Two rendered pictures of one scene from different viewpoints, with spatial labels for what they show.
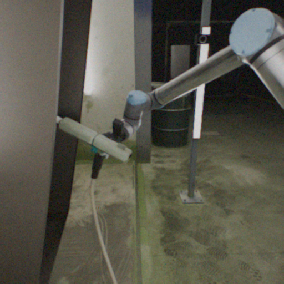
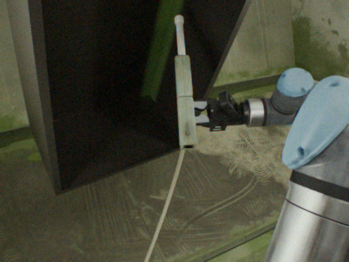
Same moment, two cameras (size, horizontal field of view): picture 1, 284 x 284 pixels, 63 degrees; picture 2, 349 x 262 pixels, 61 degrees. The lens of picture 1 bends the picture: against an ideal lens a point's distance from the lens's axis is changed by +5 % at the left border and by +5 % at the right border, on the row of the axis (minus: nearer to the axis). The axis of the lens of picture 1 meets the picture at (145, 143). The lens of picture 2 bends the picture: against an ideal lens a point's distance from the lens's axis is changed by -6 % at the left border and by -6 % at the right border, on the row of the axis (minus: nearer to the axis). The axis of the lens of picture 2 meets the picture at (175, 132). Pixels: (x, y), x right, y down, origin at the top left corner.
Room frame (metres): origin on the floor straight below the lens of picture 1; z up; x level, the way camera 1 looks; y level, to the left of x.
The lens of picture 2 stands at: (0.45, -0.46, 1.48)
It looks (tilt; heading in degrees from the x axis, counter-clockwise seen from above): 42 degrees down; 59
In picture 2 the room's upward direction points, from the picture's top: 10 degrees clockwise
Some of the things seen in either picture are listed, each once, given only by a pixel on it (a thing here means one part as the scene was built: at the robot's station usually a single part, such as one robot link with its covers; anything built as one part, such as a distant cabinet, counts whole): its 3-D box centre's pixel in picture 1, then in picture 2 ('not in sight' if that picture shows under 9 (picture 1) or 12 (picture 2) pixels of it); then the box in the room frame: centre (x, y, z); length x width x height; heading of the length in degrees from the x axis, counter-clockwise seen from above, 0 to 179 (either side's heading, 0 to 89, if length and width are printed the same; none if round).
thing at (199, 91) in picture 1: (200, 87); not in sight; (1.83, -0.44, 1.02); 0.06 x 0.02 x 0.83; 93
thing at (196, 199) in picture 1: (191, 196); not in sight; (1.86, -0.43, 0.01); 0.20 x 0.20 x 0.01; 3
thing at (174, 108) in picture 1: (171, 116); not in sight; (3.40, -0.40, 0.44); 0.59 x 0.58 x 0.89; 18
